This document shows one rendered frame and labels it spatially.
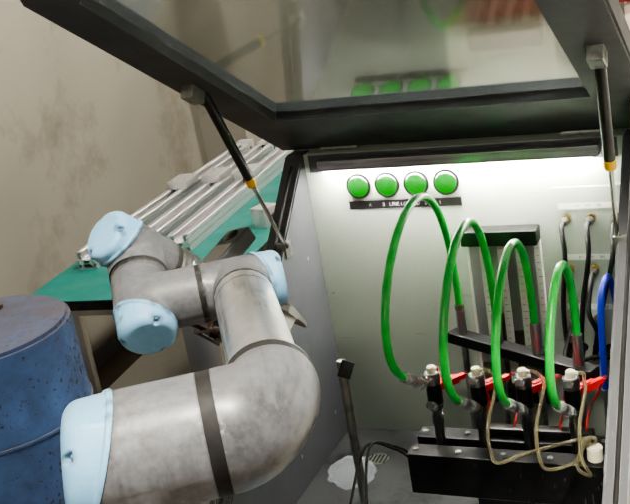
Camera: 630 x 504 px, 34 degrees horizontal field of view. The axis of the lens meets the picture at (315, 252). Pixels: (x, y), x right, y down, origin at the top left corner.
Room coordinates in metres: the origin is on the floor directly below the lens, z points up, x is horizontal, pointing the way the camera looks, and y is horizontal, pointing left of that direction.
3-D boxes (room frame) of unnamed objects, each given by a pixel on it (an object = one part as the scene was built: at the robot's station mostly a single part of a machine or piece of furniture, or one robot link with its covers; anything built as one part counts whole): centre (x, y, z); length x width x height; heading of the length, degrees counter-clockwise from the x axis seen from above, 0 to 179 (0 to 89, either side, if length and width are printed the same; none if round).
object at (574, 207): (1.75, -0.50, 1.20); 0.13 x 0.03 x 0.31; 64
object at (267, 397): (1.03, 0.08, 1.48); 0.49 x 0.11 x 0.12; 6
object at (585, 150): (1.86, -0.28, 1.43); 0.54 x 0.03 x 0.02; 64
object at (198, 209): (4.54, 0.36, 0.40); 2.21 x 0.83 x 0.81; 159
